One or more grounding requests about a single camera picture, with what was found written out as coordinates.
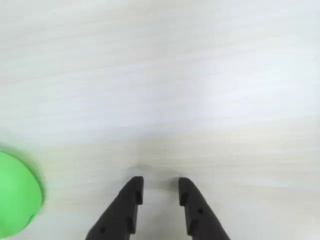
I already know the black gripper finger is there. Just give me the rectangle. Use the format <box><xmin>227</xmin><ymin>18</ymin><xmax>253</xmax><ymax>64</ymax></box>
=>
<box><xmin>84</xmin><ymin>176</ymin><xmax>145</xmax><ymax>240</ymax></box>
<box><xmin>178</xmin><ymin>177</ymin><xmax>232</xmax><ymax>240</ymax></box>

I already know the green rubber duck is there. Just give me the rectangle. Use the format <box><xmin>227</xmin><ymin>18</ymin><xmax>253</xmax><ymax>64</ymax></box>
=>
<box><xmin>0</xmin><ymin>149</ymin><xmax>44</xmax><ymax>240</ymax></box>

